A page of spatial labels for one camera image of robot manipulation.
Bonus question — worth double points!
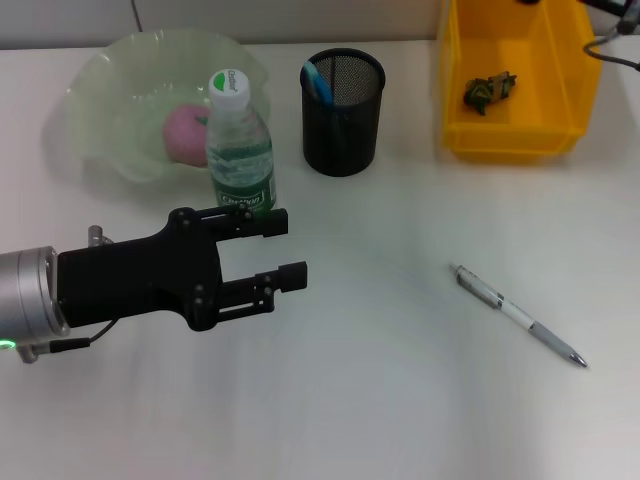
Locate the left gripper silver connector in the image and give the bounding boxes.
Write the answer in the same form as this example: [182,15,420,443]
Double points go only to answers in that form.
[87,225,114,249]

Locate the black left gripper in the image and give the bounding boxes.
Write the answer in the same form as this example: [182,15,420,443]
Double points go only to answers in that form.
[55,207,309,332]

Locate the pink peach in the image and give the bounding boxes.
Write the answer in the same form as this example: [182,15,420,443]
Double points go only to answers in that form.
[163,103,211,168]

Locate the blue scissors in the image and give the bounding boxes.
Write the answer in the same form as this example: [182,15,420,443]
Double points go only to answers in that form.
[303,59,351,151]

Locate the pale green glass fruit plate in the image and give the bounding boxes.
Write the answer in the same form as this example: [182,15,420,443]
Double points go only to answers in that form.
[43,29,274,184]

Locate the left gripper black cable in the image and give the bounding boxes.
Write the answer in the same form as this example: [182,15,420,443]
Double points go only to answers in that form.
[17,319,116,364]

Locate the green plastic wrapper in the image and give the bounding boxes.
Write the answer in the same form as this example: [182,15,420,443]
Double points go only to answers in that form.
[462,72,519,117]

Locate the clear green-label water bottle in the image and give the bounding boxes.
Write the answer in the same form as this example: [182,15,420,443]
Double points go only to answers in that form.
[205,69,279,221]

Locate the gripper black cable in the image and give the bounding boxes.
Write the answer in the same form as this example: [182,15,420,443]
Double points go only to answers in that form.
[17,319,116,364]
[582,7,640,71]

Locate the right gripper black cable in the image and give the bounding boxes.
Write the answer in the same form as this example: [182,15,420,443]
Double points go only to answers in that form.
[582,7,640,71]

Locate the black mesh pen cup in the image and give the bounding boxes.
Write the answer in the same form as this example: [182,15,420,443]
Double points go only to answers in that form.
[299,48,387,178]

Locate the white grey pen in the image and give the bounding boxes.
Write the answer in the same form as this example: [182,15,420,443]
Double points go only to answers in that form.
[448,262,590,370]

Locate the yellow plastic bin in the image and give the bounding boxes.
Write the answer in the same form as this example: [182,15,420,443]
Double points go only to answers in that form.
[437,0,604,162]

